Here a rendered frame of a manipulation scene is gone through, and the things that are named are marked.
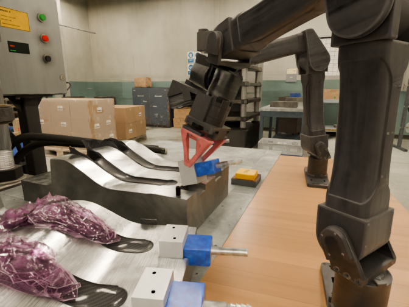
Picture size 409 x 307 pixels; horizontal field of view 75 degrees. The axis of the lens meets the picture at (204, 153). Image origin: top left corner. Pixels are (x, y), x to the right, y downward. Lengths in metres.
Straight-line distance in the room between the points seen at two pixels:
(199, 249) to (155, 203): 0.19
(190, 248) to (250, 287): 0.12
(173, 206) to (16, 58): 0.95
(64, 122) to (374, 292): 4.65
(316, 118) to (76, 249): 0.75
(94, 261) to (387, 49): 0.44
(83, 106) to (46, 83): 3.13
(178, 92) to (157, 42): 7.84
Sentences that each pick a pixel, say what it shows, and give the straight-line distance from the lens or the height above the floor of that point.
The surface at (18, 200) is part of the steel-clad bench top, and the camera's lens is 0.90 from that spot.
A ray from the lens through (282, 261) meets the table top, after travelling 0.53.
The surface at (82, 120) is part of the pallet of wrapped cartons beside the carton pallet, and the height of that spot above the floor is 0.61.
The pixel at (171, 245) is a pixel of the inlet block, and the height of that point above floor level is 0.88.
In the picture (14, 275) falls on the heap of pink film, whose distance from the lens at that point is 0.38.
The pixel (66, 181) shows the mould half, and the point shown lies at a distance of 0.72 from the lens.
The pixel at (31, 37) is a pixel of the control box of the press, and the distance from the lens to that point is 1.35.
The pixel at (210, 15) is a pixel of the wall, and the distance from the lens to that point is 7.77.
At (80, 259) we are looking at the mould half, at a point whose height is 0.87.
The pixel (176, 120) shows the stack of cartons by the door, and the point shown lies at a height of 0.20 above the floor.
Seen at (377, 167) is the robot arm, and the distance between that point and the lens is 0.36.
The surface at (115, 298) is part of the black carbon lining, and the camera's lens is 0.38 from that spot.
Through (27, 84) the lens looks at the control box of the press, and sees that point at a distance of 1.31.
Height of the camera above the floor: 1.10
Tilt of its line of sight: 14 degrees down
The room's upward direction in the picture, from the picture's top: straight up
